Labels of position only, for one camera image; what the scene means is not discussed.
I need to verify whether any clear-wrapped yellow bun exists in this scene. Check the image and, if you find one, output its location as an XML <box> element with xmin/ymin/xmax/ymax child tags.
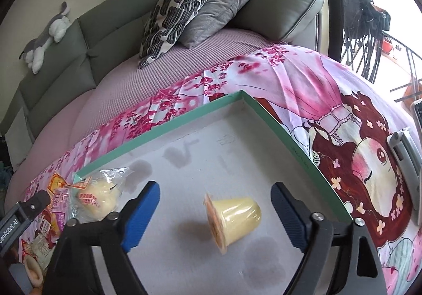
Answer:
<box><xmin>69</xmin><ymin>167</ymin><xmax>133</xmax><ymax>222</ymax></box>

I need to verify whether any yellow pudding cup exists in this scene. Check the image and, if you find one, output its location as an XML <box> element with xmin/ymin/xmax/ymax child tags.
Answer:
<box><xmin>204</xmin><ymin>194</ymin><xmax>262</xmax><ymax>254</ymax></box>

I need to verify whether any left hand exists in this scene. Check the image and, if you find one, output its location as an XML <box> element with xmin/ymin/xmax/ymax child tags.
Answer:
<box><xmin>21</xmin><ymin>255</ymin><xmax>44</xmax><ymax>294</ymax></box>

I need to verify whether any pink strawberry cake snack bag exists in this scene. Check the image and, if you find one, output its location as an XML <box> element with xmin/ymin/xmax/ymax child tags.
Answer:
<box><xmin>19</xmin><ymin>194</ymin><xmax>69</xmax><ymax>269</ymax></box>

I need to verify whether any orange yellow snack packet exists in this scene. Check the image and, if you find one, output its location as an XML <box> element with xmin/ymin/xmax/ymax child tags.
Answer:
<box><xmin>46</xmin><ymin>172</ymin><xmax>70</xmax><ymax>198</ymax></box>

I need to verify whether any pink cartoon girl blanket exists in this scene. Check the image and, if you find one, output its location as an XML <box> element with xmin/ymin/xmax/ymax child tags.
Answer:
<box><xmin>23</xmin><ymin>44</ymin><xmax>421</xmax><ymax>294</ymax></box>

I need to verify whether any green-rimmed white cardboard tray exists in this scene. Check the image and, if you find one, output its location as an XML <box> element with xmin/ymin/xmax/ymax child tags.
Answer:
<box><xmin>74</xmin><ymin>92</ymin><xmax>351</xmax><ymax>294</ymax></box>

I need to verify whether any pink ribbed sofa cover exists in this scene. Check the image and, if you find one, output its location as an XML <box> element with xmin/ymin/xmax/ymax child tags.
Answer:
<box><xmin>4</xmin><ymin>29</ymin><xmax>272</xmax><ymax>209</ymax></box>

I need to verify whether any silver phone stand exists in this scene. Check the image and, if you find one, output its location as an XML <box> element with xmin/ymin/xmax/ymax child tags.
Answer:
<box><xmin>387</xmin><ymin>128</ymin><xmax>421</xmax><ymax>224</ymax></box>

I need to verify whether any smartphone on stand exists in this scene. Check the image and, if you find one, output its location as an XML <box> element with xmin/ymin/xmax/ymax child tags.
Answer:
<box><xmin>411</xmin><ymin>99</ymin><xmax>422</xmax><ymax>139</ymax></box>

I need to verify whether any grey white plush cat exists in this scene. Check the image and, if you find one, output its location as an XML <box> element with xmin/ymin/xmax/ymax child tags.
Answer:
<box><xmin>19</xmin><ymin>2</ymin><xmax>71</xmax><ymax>74</ymax></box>

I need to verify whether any grey green sofa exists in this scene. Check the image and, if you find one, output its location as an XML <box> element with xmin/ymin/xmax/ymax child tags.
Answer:
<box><xmin>1</xmin><ymin>0</ymin><xmax>324</xmax><ymax>167</ymax></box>

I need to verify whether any black folding chair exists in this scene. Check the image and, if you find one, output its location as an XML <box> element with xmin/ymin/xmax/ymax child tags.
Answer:
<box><xmin>341</xmin><ymin>0</ymin><xmax>390</xmax><ymax>84</ymax></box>

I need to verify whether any grey square pillow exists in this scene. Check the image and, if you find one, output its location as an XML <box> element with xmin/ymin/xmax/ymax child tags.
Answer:
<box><xmin>178</xmin><ymin>0</ymin><xmax>249</xmax><ymax>49</ymax></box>

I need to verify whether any black white patterned pillow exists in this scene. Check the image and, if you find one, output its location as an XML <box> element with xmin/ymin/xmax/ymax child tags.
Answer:
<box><xmin>138</xmin><ymin>0</ymin><xmax>207</xmax><ymax>69</ymax></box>

